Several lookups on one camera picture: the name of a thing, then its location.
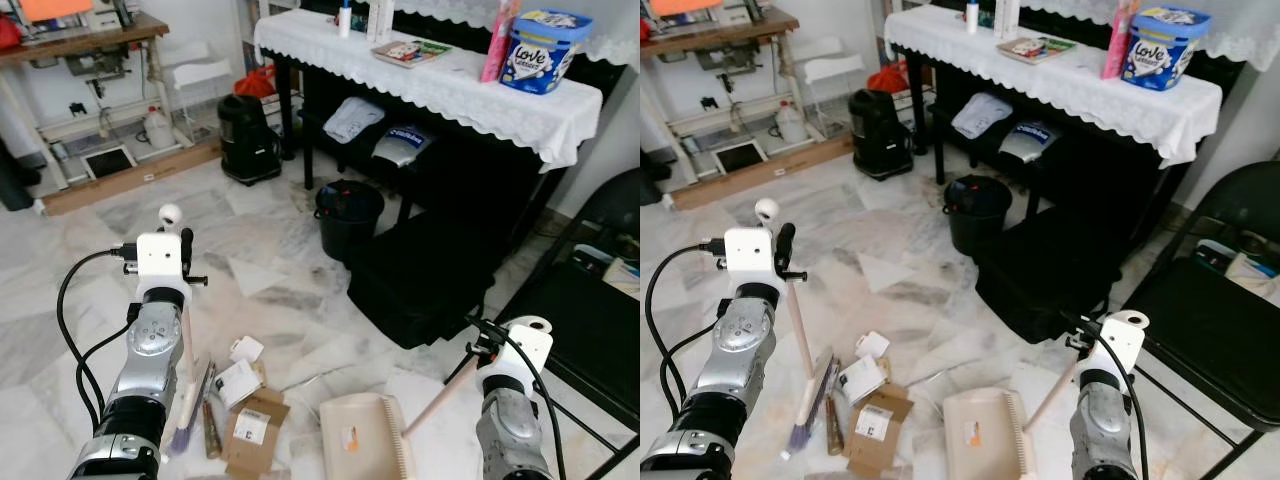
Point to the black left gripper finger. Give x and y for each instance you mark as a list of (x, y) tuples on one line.
[(786, 242), (187, 248)]

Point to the brown cardboard box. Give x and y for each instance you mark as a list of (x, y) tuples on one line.
[(880, 445), (255, 450)]

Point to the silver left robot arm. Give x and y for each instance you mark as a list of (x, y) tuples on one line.
[(150, 360), (740, 350)]

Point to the black cloth covered bundle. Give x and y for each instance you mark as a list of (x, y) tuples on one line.
[(1060, 275), (430, 280)]

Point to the long wooden plank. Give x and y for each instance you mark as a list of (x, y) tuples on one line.
[(130, 180), (760, 175)]

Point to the small white paper box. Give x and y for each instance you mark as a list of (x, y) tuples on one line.
[(247, 350), (872, 344)]

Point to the white framed tablet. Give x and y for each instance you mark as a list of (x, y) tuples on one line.
[(108, 162), (740, 157)]

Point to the black folding chair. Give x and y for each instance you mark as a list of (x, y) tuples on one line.
[(590, 335), (1215, 330)]

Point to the white plastic jug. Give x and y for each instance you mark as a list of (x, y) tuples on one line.
[(158, 130), (790, 124)]

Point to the white paper card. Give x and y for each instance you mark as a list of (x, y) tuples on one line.
[(862, 379), (238, 384)]

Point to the black canister vacuum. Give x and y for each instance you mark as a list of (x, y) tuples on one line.
[(880, 135), (250, 140)]

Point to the white paper package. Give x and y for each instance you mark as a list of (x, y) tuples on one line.
[(615, 272), (1250, 272)]

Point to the dark green rolled mat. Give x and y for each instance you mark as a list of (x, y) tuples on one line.
[(650, 180), (12, 180)]

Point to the white plastic tray shelf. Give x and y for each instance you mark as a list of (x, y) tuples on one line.
[(200, 70), (828, 65)]

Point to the red plastic bag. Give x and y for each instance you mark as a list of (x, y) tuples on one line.
[(257, 82), (887, 77)]

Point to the blue silver foil bag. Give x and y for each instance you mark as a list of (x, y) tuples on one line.
[(1028, 142), (402, 146)]

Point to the grey folded cloth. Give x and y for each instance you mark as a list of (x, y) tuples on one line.
[(980, 113), (353, 118)]

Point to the wooden top sewing table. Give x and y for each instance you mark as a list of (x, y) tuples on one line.
[(715, 37), (80, 42)]

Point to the white lace piano cloth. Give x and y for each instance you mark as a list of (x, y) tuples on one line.
[(1075, 90), (450, 95)]

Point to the orange sheet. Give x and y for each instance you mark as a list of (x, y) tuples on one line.
[(55, 9), (685, 7)]

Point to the white bottle blue cap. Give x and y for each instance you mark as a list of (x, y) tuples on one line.
[(972, 17), (345, 20)]

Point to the blue Love tub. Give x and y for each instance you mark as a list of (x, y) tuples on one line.
[(1160, 50), (540, 55)]

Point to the colourful picture book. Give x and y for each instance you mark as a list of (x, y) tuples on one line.
[(410, 52), (1036, 49)]

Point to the white carton box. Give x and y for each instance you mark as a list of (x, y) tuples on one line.
[(1006, 18), (380, 20)]

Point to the pink tall package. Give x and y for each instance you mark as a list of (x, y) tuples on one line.
[(497, 40), (1118, 38)]

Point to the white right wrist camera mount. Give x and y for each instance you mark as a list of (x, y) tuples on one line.
[(1122, 348), (525, 355)]

